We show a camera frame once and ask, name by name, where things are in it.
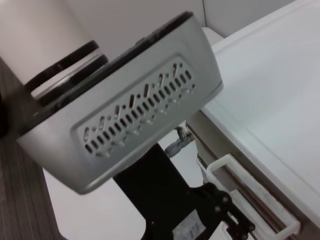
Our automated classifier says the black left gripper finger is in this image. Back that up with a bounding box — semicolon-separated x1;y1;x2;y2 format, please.
213;189;256;240

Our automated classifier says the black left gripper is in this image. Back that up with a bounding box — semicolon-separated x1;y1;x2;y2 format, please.
113;143;226;240

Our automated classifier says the white drawer handle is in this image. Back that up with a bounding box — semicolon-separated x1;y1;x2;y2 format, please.
206;154;300;238

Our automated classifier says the grey wrapped cable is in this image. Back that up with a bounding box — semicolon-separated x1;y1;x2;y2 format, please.
164;126;195;159

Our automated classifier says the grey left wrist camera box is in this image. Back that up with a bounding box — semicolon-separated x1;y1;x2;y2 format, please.
16;11;224;196

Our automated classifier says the white drawer cabinet frame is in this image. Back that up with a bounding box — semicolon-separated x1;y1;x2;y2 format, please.
201;0;320;240

